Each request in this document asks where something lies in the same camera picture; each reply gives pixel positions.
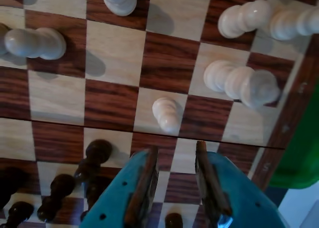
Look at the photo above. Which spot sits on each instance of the gripper finger with pad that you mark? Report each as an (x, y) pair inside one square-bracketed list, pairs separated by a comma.
[(117, 195), (239, 195)]

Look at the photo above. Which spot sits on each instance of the dark brown chess piece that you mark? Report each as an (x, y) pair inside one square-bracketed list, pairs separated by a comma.
[(97, 192)]

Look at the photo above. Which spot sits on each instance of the dark brown chess pawn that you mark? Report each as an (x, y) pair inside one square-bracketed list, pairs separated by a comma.
[(18, 211), (59, 195), (173, 221), (96, 158)]

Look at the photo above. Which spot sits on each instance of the white chess pawn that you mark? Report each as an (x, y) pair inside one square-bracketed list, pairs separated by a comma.
[(167, 116), (291, 24), (35, 42), (119, 1), (244, 19)]

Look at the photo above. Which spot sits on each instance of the dark brown chess knight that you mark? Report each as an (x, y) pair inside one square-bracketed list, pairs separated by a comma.
[(10, 185)]

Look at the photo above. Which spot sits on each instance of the white chess queen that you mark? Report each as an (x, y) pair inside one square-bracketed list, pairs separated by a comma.
[(236, 82)]

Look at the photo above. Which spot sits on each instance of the dark grey desk mat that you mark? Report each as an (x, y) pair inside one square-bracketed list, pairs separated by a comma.
[(275, 196)]

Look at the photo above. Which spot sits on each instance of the green plastic container lid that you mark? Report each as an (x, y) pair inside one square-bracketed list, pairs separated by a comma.
[(299, 150)]

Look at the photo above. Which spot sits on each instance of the wooden folding chessboard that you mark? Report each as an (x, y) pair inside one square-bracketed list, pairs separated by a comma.
[(112, 51)]

